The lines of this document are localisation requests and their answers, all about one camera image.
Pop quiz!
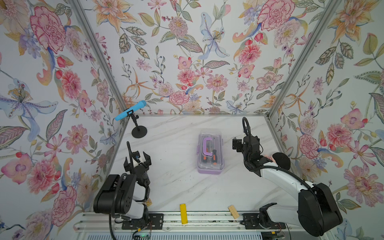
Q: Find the purple plastic tool box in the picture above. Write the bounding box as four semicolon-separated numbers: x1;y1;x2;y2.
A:
197;129;225;175

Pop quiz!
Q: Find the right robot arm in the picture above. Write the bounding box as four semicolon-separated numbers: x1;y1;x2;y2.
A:
233;136;343;237

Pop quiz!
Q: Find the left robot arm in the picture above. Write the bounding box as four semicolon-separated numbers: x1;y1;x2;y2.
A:
93;151;152;220

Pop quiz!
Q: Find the small wooden tag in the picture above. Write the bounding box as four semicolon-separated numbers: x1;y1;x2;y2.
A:
146;199;153;207

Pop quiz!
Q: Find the black round pad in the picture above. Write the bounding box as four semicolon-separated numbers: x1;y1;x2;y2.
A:
273;153;291;171

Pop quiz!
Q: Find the black microphone stand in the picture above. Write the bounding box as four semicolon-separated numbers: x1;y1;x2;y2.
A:
128;113;148;139

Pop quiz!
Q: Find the blue microphone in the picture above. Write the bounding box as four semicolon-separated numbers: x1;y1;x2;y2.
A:
115;101;147;121

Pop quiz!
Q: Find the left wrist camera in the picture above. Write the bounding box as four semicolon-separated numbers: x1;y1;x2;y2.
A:
132;151;141;164

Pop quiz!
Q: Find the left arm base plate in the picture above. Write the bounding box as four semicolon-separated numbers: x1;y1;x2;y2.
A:
122;213;164;230

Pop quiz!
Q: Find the wooden block on rail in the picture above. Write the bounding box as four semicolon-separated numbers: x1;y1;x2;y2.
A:
228;205;240;220

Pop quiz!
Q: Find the yellow block on rail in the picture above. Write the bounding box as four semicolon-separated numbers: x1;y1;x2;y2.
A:
180;204;188;225

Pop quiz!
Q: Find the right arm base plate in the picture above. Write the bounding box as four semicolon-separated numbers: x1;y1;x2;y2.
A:
240;213;286;230

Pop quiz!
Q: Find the aluminium front rail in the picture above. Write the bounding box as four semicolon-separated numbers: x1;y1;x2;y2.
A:
74;211;305;234

